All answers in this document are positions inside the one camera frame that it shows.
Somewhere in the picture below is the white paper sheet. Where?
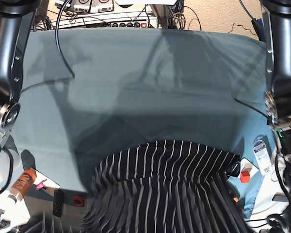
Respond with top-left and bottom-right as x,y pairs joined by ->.
30,168 -> 60,189

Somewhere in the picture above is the teal tablecloth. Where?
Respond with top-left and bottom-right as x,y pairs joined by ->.
4,28 -> 282,214

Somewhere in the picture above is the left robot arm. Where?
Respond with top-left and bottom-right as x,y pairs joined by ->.
260,0 -> 291,233

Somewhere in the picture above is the orange labelled bottle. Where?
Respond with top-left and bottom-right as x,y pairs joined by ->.
8,168 -> 36,204

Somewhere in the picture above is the red cube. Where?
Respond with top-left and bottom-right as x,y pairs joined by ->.
240,171 -> 250,183

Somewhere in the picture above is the navy white striped t-shirt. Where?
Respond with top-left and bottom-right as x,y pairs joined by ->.
81,140 -> 251,233

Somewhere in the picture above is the clear plastic package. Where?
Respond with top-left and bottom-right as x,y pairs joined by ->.
253,135 -> 273,176

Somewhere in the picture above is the translucent plastic cup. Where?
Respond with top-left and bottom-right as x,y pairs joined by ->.
0,149 -> 21,183

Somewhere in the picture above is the white paper card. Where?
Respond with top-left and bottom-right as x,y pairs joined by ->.
238,158 -> 259,179

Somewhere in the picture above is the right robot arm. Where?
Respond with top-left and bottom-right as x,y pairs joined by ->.
0,0 -> 40,194

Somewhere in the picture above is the pink toy figure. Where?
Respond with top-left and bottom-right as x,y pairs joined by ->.
35,179 -> 47,191

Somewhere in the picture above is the orange tape roll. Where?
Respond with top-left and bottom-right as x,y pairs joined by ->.
72,195 -> 85,207

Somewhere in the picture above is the black remote control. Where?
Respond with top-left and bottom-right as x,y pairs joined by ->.
53,189 -> 65,217

